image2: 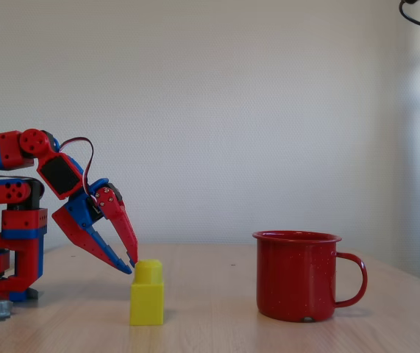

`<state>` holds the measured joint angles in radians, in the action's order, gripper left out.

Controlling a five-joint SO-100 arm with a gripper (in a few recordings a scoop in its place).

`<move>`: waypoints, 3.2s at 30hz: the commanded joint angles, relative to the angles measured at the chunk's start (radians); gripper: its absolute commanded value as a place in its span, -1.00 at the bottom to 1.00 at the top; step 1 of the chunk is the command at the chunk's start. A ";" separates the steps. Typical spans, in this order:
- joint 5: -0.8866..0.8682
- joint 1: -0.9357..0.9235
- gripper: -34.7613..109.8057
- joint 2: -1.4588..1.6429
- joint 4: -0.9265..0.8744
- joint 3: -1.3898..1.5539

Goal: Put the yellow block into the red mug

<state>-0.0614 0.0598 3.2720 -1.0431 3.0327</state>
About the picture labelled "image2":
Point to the red blue black gripper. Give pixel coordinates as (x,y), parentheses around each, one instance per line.
(84,210)

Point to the yellow-green toy block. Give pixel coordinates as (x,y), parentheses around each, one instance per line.
(147,301)

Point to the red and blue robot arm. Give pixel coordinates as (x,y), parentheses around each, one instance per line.
(11,149)

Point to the red enamel mug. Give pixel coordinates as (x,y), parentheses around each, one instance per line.
(294,276)

